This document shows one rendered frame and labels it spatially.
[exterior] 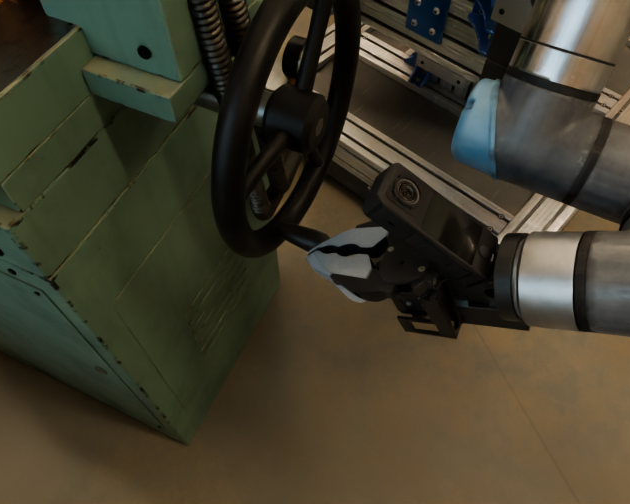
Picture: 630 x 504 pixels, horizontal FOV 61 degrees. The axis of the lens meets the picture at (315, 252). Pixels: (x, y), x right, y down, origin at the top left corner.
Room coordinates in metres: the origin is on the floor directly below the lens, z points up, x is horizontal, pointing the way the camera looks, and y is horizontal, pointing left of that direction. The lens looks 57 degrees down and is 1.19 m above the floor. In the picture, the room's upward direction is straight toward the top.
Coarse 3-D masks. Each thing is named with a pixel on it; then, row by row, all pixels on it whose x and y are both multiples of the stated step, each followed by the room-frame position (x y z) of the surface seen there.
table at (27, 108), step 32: (32, 0) 0.45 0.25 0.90; (256, 0) 0.50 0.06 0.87; (0, 32) 0.41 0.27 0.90; (32, 32) 0.41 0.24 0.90; (64, 32) 0.41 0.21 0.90; (0, 64) 0.36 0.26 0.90; (32, 64) 0.36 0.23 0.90; (64, 64) 0.39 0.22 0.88; (96, 64) 0.40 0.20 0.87; (0, 96) 0.33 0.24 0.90; (32, 96) 0.35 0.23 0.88; (64, 96) 0.37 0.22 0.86; (128, 96) 0.38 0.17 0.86; (160, 96) 0.36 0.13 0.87; (192, 96) 0.38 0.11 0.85; (0, 128) 0.31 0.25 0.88; (32, 128) 0.33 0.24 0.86; (0, 160) 0.30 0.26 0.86
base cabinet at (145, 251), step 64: (192, 128) 0.51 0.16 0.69; (128, 192) 0.39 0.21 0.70; (192, 192) 0.48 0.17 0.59; (128, 256) 0.35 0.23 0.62; (192, 256) 0.44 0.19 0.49; (0, 320) 0.38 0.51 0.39; (64, 320) 0.28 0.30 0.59; (128, 320) 0.31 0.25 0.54; (192, 320) 0.39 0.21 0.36; (256, 320) 0.55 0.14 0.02; (128, 384) 0.28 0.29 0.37; (192, 384) 0.34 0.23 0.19
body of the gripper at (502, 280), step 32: (384, 256) 0.25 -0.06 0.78; (416, 256) 0.24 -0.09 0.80; (512, 256) 0.21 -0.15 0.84; (416, 288) 0.21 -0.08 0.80; (448, 288) 0.22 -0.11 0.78; (480, 288) 0.21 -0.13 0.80; (416, 320) 0.21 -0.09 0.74; (448, 320) 0.20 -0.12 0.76; (480, 320) 0.20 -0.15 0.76; (512, 320) 0.18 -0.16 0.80
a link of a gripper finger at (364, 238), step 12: (360, 228) 0.30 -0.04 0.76; (372, 228) 0.30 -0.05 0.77; (336, 240) 0.29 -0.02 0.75; (348, 240) 0.29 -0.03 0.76; (360, 240) 0.28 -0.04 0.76; (372, 240) 0.28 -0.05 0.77; (384, 240) 0.28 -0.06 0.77; (324, 252) 0.29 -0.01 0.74; (336, 252) 0.29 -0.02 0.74; (348, 252) 0.28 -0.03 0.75; (360, 252) 0.28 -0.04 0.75; (372, 252) 0.27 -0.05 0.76; (384, 252) 0.27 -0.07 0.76
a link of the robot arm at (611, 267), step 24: (600, 240) 0.21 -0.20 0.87; (624, 240) 0.20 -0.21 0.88; (576, 264) 0.19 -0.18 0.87; (600, 264) 0.19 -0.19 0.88; (624, 264) 0.18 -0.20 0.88; (576, 288) 0.18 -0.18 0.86; (600, 288) 0.17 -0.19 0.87; (624, 288) 0.17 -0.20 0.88; (576, 312) 0.17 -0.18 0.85; (600, 312) 0.16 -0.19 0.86; (624, 312) 0.16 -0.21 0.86
